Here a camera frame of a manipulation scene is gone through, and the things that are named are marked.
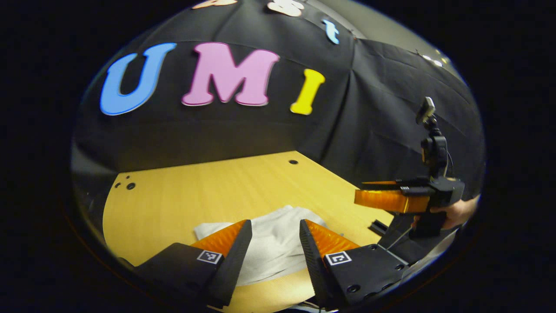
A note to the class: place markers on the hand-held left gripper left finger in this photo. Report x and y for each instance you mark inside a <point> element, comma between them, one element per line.
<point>236,261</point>

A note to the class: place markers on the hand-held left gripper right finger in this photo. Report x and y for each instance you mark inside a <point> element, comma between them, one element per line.
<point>315,265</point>

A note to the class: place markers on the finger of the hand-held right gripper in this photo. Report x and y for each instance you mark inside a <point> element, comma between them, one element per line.
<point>382,200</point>
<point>382,183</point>

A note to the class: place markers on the white jeans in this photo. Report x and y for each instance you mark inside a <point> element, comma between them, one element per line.
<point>273,248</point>

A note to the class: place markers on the small black block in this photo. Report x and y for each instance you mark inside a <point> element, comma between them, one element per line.
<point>377,227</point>

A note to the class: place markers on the black backdrop cloth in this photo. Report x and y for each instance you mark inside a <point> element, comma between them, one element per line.
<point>217,130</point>

